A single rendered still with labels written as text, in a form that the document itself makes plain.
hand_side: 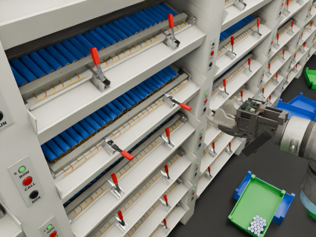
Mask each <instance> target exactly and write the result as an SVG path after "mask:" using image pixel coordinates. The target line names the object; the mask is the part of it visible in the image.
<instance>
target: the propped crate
mask: <svg viewBox="0 0 316 237"><path fill-rule="evenodd" d="M285 193H286V191H284V190H282V191H281V190H279V189H277V188H276V187H274V186H272V185H270V184H268V183H266V182H264V181H262V180H260V179H258V178H256V177H255V175H254V174H252V176H251V178H250V180H249V182H248V184H247V185H246V187H245V189H244V191H243V192H242V194H241V196H240V198H239V199H238V201H237V203H236V205H235V206H234V208H233V210H232V212H231V214H230V215H229V216H228V221H230V222H231V223H233V224H235V225H236V226H238V227H239V228H241V229H242V230H244V231H246V232H247V233H249V234H250V235H252V236H254V237H263V236H264V234H265V233H266V231H267V229H268V227H269V225H270V223H271V221H272V219H273V217H274V215H275V213H276V211H277V209H278V207H279V205H280V203H281V201H282V199H283V197H284V195H285ZM257 215H258V216H259V217H262V218H263V219H265V220H266V222H265V223H266V227H265V228H263V229H264V230H263V233H260V234H259V236H256V235H255V234H253V233H252V232H250V231H248V230H247V228H248V227H250V223H251V222H253V217H256V216H257Z"/></svg>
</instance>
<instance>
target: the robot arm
mask: <svg viewBox="0 0 316 237"><path fill-rule="evenodd" d="M252 100H254V101H258V102H261V103H256V102H252ZM267 104H268V102H265V101H261V100H257V99H253V98H250V97H248V100H246V101H245V102H244V103H243V104H242V105H241V106H240V107H239V108H238V109H237V108H235V106H234V104H233V101H232V100H230V99H228V100H226V102H225V104H224V107H223V109H220V108H218V109H212V112H213V113H214V114H215V115H214V117H212V116H208V115H206V116H205V117H206V118H207V119H208V120H209V121H210V122H211V123H212V124H213V125H214V126H215V127H217V128H218V129H219V130H221V131H222V132H224V133H226V134H228V135H231V136H235V137H240V138H247V139H252V140H251V141H247V142H246V143H245V146H244V148H243V149H242V153H243V154H244V155H245V156H246V157H248V156H250V155H251V154H254V153H255V152H256V151H257V150H258V148H260V147H261V146H262V145H264V144H265V143H266V142H267V141H269V140H270V139H271V138H272V137H275V139H274V144H276V145H279V146H280V149H281V150H282V151H285V152H288V153H291V154H294V155H296V156H299V157H301V158H305V159H308V160H309V165H308V168H307V172H306V175H305V178H304V182H303V184H302V186H301V192H300V200H301V202H302V204H303V205H304V206H305V207H306V208H307V209H308V210H309V211H310V212H312V213H313V214H315V215H316V122H314V121H312V120H309V119H305V118H300V117H297V116H291V117H290V118H288V116H289V111H285V110H282V109H278V108H274V107H270V106H267ZM236 123H237V126H235V124H236Z"/></svg>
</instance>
